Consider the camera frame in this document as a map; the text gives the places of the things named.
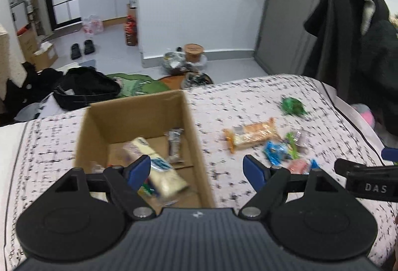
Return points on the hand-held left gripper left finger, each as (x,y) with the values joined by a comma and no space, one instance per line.
(140,170)

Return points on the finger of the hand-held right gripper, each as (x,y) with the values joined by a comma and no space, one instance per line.
(345,166)
(391,155)

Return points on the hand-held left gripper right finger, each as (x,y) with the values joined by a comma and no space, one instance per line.
(255,170)

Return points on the blue snack packet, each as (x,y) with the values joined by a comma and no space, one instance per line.
(275,151)

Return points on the pale snack packet with label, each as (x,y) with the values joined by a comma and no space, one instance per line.
(168,179)

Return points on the orange bread packet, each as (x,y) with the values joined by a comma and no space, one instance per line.
(253,134)

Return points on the dark brown snack packet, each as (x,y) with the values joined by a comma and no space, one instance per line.
(175,146)

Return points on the pink snack packet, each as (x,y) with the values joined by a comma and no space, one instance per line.
(298,165)

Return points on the small green snack packet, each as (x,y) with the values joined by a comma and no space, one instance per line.
(292,138)

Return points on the green crinkled candy packet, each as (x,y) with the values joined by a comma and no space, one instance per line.
(292,106)

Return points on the pink plush toy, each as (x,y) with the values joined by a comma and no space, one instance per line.
(367,115)

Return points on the black fleece jacket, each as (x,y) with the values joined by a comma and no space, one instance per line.
(382,72)

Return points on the green rug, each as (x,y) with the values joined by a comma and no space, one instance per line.
(136,86)

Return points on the orange round mat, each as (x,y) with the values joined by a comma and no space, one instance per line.
(174,82)

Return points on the black bag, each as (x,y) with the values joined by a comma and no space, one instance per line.
(87,86)

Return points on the plastic trash bag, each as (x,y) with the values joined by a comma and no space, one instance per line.
(174,61)

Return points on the black coat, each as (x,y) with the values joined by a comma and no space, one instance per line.
(335,40)

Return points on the brown paper bucket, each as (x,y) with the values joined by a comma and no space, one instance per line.
(193,53)

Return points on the white bed sheet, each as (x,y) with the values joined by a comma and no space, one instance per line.
(9,146)

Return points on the red-label oil bottle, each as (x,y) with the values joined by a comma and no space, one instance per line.
(131,33)

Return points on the black clothes pile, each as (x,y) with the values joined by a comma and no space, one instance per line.
(34,81)

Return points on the low cardboard box with paper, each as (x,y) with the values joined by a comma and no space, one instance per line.
(46,58)

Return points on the pink water bottle pack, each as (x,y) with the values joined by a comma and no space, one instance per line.
(92,25)

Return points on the grey door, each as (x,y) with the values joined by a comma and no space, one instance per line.
(289,9)

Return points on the tall cardboard box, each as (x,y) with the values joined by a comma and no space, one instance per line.
(28,44)

